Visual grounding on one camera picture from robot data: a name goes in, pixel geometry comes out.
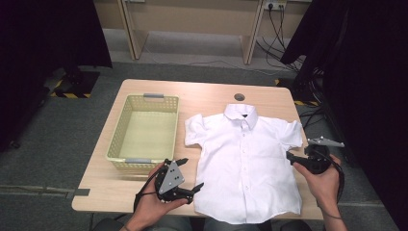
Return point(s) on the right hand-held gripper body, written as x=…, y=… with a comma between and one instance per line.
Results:
x=319, y=162

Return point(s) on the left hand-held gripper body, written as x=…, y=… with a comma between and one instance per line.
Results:
x=170, y=179

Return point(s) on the yellow-green plastic basket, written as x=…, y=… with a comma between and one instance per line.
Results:
x=147, y=134

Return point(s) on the white shirt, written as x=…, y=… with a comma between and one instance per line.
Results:
x=243, y=160

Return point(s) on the person's right hand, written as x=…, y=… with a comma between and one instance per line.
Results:
x=324, y=187

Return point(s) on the person's left hand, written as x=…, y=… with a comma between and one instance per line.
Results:
x=150, y=205

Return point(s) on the person's left leg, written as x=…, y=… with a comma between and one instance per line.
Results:
x=174, y=225

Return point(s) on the person's leg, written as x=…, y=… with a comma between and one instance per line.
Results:
x=231, y=226
x=174, y=225

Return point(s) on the person's right leg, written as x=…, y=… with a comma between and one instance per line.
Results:
x=231, y=226

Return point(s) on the black stand base striped tape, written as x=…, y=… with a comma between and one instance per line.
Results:
x=81, y=83
x=301, y=91

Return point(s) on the black curtain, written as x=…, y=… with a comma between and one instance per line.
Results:
x=369, y=80
x=48, y=32

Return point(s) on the beige wooden desk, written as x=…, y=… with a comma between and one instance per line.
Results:
x=192, y=16

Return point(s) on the white power outlet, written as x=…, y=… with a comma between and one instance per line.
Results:
x=275, y=5

